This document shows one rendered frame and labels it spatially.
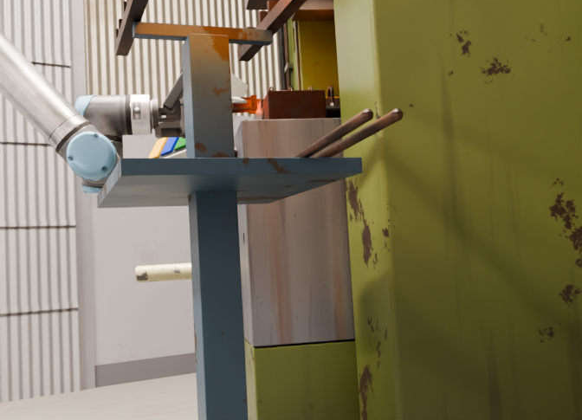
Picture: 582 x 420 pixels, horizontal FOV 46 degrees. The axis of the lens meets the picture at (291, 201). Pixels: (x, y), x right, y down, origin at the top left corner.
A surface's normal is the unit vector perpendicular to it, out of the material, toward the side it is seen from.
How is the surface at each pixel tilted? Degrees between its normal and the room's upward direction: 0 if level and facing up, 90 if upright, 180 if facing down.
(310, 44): 90
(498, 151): 90
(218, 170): 90
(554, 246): 90
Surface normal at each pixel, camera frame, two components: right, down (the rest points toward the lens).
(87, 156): 0.20, -0.04
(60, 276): 0.54, -0.11
